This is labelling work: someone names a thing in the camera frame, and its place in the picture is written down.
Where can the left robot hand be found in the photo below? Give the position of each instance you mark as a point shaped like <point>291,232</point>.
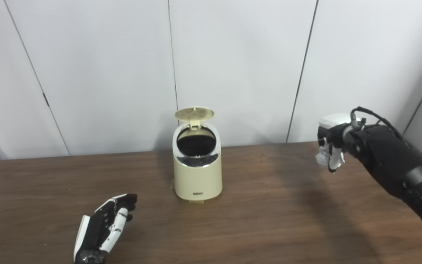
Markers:
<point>95,234</point>

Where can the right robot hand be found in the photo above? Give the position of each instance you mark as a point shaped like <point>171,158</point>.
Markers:
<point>335,123</point>

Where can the white paper ball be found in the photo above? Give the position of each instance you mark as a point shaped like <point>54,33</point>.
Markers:
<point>321,158</point>

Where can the cream round bin lid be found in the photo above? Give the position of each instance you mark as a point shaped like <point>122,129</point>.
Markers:
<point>194,113</point>

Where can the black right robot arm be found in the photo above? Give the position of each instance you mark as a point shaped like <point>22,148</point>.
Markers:
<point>394,165</point>

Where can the cream-colored bin body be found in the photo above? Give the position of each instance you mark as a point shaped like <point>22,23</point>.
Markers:
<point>198,181</point>

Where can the black bin liner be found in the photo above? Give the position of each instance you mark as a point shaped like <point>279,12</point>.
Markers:
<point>196,145</point>

